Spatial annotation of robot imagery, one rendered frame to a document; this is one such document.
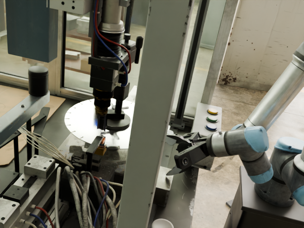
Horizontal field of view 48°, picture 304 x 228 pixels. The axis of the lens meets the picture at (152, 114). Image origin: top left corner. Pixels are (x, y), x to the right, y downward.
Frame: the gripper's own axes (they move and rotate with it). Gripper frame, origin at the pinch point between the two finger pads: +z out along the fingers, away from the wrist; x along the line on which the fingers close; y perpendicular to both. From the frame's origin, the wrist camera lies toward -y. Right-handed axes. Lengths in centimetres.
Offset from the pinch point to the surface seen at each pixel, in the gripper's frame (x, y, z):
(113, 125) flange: 14.5, -3.9, 9.5
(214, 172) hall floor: -74, 129, 44
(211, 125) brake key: -2.8, 28.8, -9.1
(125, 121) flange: 13.6, 0.6, 7.8
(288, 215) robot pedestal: -36, 17, -31
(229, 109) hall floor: -62, 246, 60
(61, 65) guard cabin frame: 39, 33, 56
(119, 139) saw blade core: 10.9, -8.1, 5.7
